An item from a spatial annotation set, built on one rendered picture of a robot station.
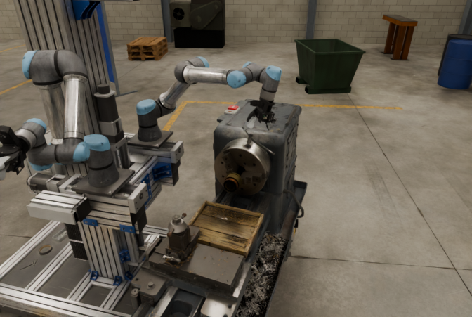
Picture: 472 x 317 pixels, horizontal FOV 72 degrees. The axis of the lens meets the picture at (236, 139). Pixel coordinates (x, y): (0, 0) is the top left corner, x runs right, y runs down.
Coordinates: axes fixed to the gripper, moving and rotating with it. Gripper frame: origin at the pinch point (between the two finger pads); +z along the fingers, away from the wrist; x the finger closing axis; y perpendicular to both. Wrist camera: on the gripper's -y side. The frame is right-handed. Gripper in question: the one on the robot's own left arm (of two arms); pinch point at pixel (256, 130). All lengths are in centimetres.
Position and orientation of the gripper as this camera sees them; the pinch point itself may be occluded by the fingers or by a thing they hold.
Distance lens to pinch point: 172.0
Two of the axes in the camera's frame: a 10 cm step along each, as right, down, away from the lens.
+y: 4.0, 5.4, -7.4
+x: 8.9, -0.6, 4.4
